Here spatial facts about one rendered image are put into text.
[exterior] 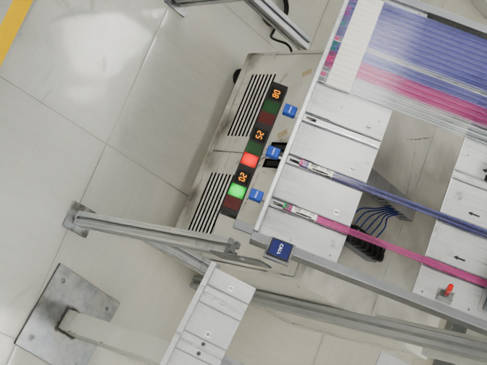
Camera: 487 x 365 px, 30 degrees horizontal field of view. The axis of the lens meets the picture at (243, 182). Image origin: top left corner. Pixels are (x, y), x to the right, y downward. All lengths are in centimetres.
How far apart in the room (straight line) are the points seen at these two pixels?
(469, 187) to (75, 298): 115
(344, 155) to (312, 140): 8
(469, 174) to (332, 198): 33
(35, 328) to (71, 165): 46
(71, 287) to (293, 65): 92
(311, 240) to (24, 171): 85
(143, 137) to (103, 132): 14
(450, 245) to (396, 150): 54
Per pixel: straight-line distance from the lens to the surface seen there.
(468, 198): 216
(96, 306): 269
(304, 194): 209
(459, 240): 213
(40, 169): 254
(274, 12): 266
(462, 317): 209
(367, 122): 216
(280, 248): 201
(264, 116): 214
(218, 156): 276
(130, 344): 237
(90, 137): 262
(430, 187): 274
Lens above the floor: 217
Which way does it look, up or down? 46 degrees down
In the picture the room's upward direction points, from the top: 96 degrees clockwise
